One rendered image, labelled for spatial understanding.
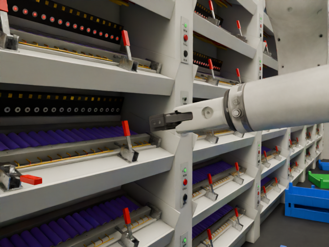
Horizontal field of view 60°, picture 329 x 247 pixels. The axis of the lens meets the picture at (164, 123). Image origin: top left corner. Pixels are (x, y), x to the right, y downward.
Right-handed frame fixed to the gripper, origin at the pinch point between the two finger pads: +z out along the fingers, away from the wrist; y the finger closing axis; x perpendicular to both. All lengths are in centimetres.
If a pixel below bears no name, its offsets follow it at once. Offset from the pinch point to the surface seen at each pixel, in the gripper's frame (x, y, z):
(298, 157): -37, 226, 18
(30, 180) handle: -6.3, -27.4, 3.5
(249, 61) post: 27, 86, 6
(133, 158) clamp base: -6.7, 0.6, 10.0
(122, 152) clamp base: -5.1, -1.0, 11.5
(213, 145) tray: -7.9, 40.2, 9.1
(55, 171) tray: -6.4, -18.1, 11.7
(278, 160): -27, 138, 13
